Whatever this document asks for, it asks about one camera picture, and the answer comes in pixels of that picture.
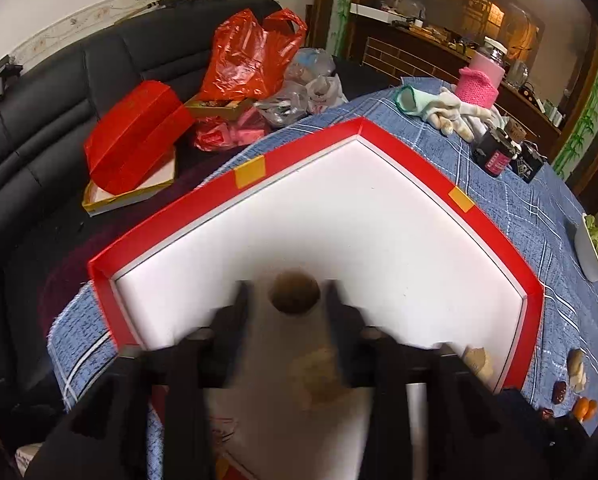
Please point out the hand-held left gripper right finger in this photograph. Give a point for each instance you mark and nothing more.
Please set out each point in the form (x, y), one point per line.
(336, 320)

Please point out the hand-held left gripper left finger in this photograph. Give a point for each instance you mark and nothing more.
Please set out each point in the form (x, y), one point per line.
(239, 320)

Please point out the brown round fruit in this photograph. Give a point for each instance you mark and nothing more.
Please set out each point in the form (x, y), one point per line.
(295, 295)

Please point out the red-rimmed white tray box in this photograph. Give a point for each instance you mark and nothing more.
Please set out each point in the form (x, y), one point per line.
(354, 220)

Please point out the beige sponge cube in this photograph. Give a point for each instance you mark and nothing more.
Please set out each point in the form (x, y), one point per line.
(479, 364)

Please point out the red date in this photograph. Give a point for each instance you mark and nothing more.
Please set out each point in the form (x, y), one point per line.
(546, 414)
(559, 391)

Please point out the small beige lumpy piece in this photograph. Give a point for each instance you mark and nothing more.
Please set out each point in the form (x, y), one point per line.
(577, 370)

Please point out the orange mandarin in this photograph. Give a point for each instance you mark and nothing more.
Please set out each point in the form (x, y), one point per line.
(585, 408)

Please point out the white box with gold rim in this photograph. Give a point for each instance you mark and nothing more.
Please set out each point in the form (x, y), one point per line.
(129, 194)

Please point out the red snack packet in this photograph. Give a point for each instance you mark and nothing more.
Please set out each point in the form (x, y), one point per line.
(229, 132)

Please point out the blue plaid tablecloth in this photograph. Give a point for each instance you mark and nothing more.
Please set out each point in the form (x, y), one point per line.
(504, 210)

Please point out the red gift box lid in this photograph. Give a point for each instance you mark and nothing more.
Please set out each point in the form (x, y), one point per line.
(134, 135)

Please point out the open brown snack box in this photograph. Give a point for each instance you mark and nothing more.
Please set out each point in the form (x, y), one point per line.
(219, 105)

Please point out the clear plastic bag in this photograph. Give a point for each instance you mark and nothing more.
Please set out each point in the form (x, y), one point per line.
(309, 65)
(284, 105)

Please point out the white printed plastic bag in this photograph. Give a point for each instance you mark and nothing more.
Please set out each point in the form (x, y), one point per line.
(326, 92)

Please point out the mint green cuffed glove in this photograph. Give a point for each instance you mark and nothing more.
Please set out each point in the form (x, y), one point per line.
(411, 101)

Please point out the black jar with pink label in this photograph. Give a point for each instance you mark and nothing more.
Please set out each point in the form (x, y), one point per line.
(496, 152)

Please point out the white cotton glove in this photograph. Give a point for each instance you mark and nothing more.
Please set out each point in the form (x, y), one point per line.
(459, 112)

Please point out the small brown box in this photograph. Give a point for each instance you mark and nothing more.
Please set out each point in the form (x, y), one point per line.
(516, 130)

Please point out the red plastic bag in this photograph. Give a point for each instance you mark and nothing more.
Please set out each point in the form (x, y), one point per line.
(249, 55)

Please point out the white bowl with greens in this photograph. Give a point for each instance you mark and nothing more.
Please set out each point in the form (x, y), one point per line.
(593, 252)

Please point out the black leather sofa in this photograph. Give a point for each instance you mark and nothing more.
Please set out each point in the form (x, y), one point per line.
(54, 125)

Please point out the wooden counter cabinet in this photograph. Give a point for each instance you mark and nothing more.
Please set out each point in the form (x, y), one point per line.
(404, 55)

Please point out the jar in pink knit sleeve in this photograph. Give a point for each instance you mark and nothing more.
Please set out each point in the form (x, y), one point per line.
(481, 77)

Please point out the glass pitcher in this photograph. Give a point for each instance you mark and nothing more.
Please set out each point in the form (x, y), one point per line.
(516, 72)

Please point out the flat white box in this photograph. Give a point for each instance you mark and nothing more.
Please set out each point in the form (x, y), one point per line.
(374, 11)

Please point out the small black device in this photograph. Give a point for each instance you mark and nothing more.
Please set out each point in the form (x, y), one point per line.
(1, 77)

